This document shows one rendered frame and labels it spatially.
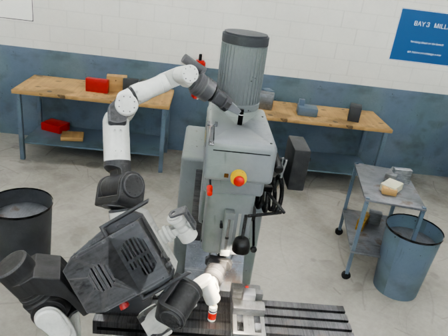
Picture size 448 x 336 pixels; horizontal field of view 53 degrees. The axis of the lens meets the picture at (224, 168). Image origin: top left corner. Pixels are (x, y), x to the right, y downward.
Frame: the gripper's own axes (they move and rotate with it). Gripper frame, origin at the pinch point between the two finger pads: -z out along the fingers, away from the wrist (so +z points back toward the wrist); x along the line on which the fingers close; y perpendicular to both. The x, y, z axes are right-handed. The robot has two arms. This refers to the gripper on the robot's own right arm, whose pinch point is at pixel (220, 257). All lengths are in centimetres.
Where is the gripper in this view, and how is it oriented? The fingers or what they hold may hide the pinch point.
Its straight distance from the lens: 211.2
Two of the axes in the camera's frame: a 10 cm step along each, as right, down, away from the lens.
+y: -1.2, 9.0, 4.1
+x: -9.7, -1.9, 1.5
